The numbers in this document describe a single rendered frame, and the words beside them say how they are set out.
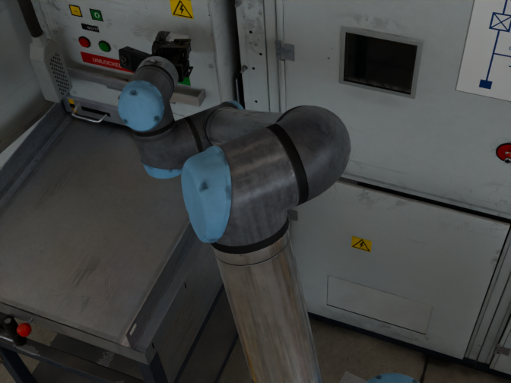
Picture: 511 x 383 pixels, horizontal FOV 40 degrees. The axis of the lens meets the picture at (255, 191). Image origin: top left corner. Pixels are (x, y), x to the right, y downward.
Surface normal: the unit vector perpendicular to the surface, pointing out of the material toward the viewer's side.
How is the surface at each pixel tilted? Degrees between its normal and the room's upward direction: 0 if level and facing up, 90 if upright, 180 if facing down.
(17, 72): 90
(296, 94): 90
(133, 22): 90
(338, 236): 90
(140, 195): 0
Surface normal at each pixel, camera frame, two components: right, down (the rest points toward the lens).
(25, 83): 0.84, 0.37
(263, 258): 0.31, 0.44
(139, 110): -0.15, 0.49
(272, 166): 0.20, -0.15
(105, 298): -0.06, -0.65
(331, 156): 0.74, 0.00
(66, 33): -0.37, 0.72
